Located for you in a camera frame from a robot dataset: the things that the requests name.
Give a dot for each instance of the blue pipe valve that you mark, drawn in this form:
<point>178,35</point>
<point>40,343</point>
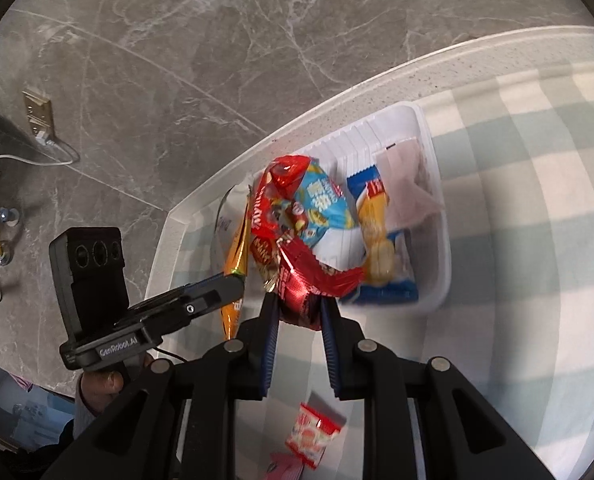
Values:
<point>9,216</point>

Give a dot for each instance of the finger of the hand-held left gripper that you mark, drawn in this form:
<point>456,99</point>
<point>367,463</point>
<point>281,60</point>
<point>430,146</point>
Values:
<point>172,315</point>
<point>222,287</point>

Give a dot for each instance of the red foil snack bag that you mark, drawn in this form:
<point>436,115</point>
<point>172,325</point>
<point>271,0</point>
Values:
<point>307,280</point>

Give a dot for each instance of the orange gold snack bag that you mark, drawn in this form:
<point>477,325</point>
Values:
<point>236,255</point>

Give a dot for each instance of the white plastic tray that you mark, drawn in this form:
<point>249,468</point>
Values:
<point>427,260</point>

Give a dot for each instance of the light blue box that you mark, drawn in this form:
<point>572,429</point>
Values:
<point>37,410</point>

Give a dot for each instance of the person's left hand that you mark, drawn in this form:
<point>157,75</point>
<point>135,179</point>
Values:
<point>102,390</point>

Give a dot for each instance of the small red white packet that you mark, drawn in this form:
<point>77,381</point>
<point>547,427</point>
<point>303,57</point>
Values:
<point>311,435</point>

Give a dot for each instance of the light blue snack bag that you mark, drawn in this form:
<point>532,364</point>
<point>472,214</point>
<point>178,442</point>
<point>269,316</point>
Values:
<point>324,205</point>

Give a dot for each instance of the pale pink white packet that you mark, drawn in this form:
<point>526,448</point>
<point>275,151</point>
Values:
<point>407,180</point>

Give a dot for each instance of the green white checked tablecloth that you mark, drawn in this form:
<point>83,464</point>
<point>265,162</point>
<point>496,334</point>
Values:
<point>517,240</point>

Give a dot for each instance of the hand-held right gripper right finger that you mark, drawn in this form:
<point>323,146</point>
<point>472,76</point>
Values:
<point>329,347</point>

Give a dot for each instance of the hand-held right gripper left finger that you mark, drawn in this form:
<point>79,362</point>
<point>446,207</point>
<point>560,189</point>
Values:
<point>272,342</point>

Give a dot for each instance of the silver pipe flange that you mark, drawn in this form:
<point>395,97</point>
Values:
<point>4,255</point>

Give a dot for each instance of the brass wall outlet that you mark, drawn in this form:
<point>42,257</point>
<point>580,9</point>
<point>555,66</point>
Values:
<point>38,112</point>

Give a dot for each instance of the blue and yellow snack packet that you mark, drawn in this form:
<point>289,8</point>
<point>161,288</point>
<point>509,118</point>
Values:
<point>377,230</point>

